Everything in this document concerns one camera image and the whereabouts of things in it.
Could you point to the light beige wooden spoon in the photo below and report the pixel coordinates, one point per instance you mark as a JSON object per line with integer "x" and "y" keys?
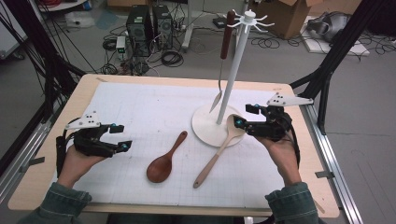
{"x": 215, "y": 158}

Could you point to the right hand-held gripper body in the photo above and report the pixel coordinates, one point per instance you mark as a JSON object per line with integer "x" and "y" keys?
{"x": 274, "y": 127}

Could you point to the aluminium rail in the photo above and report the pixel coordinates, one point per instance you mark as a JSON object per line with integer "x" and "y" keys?
{"x": 330, "y": 149}
{"x": 21, "y": 158}

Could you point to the dark brown wooden spoon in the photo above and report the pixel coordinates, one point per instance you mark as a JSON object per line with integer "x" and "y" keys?
{"x": 160, "y": 169}

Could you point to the white utensil rack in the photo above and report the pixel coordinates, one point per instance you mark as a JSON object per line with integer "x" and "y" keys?
{"x": 236, "y": 62}

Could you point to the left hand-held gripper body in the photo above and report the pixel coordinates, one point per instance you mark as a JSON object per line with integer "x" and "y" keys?
{"x": 90, "y": 143}

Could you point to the white floor board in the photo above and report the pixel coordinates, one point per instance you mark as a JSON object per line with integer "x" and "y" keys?
{"x": 358, "y": 48}

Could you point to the black computer tower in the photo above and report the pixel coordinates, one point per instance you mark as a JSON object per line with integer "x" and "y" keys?
{"x": 162, "y": 26}
{"x": 138, "y": 31}

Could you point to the white metal stand leg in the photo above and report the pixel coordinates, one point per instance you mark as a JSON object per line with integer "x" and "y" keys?
{"x": 189, "y": 31}

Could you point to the person's right hand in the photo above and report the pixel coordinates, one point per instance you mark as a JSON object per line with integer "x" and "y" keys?
{"x": 283, "y": 155}

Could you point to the person's left hand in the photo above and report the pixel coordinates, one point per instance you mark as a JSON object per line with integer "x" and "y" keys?
{"x": 74, "y": 168}

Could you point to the black metal frame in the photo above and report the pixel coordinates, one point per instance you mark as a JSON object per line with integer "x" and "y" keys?
{"x": 49, "y": 71}
{"x": 339, "y": 46}

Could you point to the round white table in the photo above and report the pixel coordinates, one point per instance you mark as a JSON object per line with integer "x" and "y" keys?
{"x": 62, "y": 6}

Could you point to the small white power device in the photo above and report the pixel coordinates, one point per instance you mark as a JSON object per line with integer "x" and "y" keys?
{"x": 120, "y": 45}

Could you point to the white foam mat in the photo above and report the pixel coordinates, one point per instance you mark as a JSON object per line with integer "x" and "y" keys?
{"x": 174, "y": 102}

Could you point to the grey bag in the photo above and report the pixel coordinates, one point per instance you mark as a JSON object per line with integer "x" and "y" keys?
{"x": 330, "y": 25}

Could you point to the clear plastic bag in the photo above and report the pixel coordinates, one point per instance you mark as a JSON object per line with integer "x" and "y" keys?
{"x": 79, "y": 19}

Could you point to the large open cardboard box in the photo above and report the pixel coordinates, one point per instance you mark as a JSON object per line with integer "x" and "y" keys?
{"x": 286, "y": 18}

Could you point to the small black floor box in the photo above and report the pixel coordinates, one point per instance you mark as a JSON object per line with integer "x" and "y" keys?
{"x": 219, "y": 22}

